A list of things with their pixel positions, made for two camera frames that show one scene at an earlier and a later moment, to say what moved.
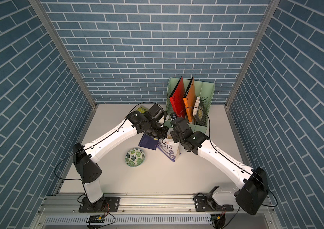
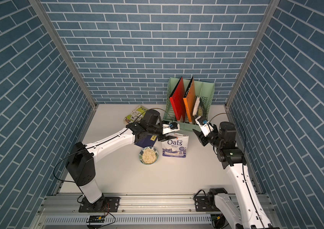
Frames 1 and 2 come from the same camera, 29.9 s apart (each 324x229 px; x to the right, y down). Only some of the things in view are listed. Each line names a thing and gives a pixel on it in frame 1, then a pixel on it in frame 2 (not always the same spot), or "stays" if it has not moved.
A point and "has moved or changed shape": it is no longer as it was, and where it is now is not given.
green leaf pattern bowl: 134,157 → 148,155
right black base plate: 201,203 stays
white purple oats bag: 169,149 has moved or changed shape
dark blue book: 148,141 stays
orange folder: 188,98 stays
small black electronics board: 96,219 stays
